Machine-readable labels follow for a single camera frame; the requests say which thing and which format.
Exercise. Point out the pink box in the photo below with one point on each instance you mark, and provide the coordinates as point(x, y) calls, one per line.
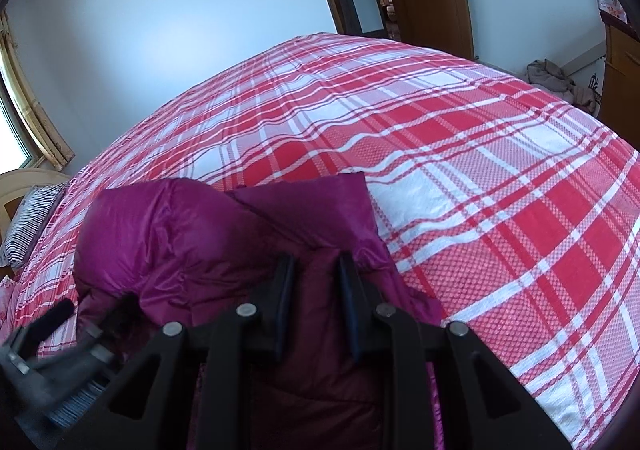
point(614, 8)

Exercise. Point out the beige clothes pile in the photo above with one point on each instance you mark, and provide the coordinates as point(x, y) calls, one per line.
point(555, 84)

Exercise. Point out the wooden headboard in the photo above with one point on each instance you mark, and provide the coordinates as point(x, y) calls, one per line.
point(15, 185)

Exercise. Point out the wooden cabinet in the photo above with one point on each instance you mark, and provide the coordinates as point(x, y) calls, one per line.
point(622, 74)

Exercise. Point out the purple down jacket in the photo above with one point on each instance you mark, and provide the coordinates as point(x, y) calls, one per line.
point(200, 240)

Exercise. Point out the red plaid bed sheet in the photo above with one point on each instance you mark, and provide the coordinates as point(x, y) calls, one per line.
point(450, 154)

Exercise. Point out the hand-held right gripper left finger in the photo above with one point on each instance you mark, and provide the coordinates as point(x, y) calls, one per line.
point(284, 290)

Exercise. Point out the wooden framed window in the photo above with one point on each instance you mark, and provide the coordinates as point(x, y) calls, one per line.
point(45, 129)

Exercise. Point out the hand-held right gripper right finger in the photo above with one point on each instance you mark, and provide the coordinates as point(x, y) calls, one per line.
point(349, 290)

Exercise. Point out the striped pillow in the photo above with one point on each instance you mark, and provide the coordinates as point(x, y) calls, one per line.
point(30, 225)

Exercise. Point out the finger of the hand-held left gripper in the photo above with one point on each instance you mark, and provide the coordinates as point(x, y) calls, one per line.
point(117, 317)

